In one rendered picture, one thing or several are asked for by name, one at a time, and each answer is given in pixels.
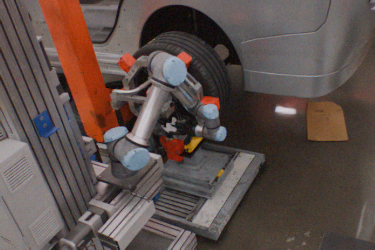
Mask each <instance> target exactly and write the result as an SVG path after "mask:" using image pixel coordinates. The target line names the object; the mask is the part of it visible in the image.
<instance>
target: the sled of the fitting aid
mask: <svg viewBox="0 0 375 250"><path fill-rule="evenodd" d="M162 161H163V164H165V163H166V162H167V161H168V156H165V157H164V158H163V159H162ZM233 168H234V163H233V159H232V158H229V159H228V161H227V162H226V164H225V165H224V166H223V168H222V169H221V171H220V172H219V174H218V175H217V176H216V178H215V179H214V180H213V182H212V184H211V185H209V186H208V185H205V184H199V183H194V182H191V181H187V180H183V179H179V178H175V177H172V176H168V175H165V174H162V178H163V182H164V186H166V187H170V188H172V189H176V190H180V191H184V192H187V193H190V194H194V195H197V196H201V197H205V198H208V199H212V198H213V196H214V195H215V194H216V192H217V191H218V189H219V188H220V186H221V185H222V184H223V182H224V181H225V179H226V178H227V176H228V175H229V174H230V172H231V171H232V169H233Z"/></svg>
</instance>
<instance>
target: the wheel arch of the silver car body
mask: <svg viewBox="0 0 375 250"><path fill-rule="evenodd" d="M192 8H193V9H195V10H196V16H197V27H198V30H200V31H201V34H202V36H201V39H202V40H204V41H208V42H209V44H221V45H223V46H224V47H226V48H227V49H228V50H229V56H230V64H232V65H240V66H242V61H241V58H240V55H239V53H238V51H237V49H236V47H235V45H234V44H233V42H232V41H231V39H230V38H229V36H228V34H227V33H226V32H225V31H224V29H223V28H222V27H221V26H220V25H219V24H218V23H217V22H216V21H215V20H214V19H212V18H211V17H210V16H209V15H208V14H206V13H204V12H202V11H200V10H198V9H196V8H194V7H191V6H188V5H184V4H168V5H164V6H161V7H159V8H157V9H156V10H154V11H153V12H152V13H150V14H149V15H148V16H147V17H146V19H145V20H144V22H143V24H142V26H141V29H140V31H139V39H138V49H139V48H141V47H143V46H145V45H146V44H147V43H149V42H150V41H151V40H152V39H154V38H156V37H157V36H159V35H161V34H163V33H166V32H172V31H178V32H183V31H184V28H185V25H186V21H187V19H188V16H189V14H190V17H189V20H188V23H187V26H186V30H185V32H186V33H190V34H191V35H192V34H193V33H192V32H193V31H195V24H194V18H193V9H192ZM242 71H243V66H242ZM243 80H244V86H243V91H244V89H245V78H244V71H243Z"/></svg>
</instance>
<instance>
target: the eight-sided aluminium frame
mask: <svg viewBox="0 0 375 250"><path fill-rule="evenodd" d="M147 58H148V56H141V57H139V59H137V60H136V62H135V63H134V65H133V66H132V67H131V69H130V71H129V72H128V74H127V75H126V76H125V78H124V79H123V81H122V82H123V85H124V88H125V90H133V89H135V88H136V86H135V83H134V78H135V77H136V76H137V74H138V73H139V71H140V69H141V68H142V67H146V60H147ZM183 82H184V83H185V84H186V85H187V87H188V88H189V89H190V90H191V91H192V93H194V95H195V96H196V97H197V98H198V99H199V101H201V100H202V99H203V98H204V95H203V88H202V85H201V84H200V83H199V82H198V81H196V80H195V79H194V78H193V77H192V76H191V75H190V74H189V73H188V72H187V73H186V78H185V80H184V81H183ZM129 106H130V109H131V112H132V113H133V114H135V115H136V116H137V117H138V116H139V107H140V104H139V103H135V102H129ZM196 119H197V120H198V123H204V120H202V119H201V118H199V117H196ZM163 127H164V126H163V125H161V124H160V123H159V122H158V121H157V122H156V124H155V127H154V129H153V131H152V132H153V133H154V134H155V135H158V136H159V135H162V136H166V133H165V130H164V129H163ZM186 137H187V135H184V136H182V135H181V136H179V135H178V136H176V135H173V138H174V139H180V140H183V141H184V140H185V138H186Z"/></svg>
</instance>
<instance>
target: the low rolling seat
mask: <svg viewBox="0 0 375 250"><path fill-rule="evenodd" d="M319 250H375V243H373V242H369V241H365V240H362V239H358V238H353V237H350V236H347V235H343V234H339V233H336V232H332V231H325V233H324V235H323V238H322V242H321V244H320V247H319Z"/></svg>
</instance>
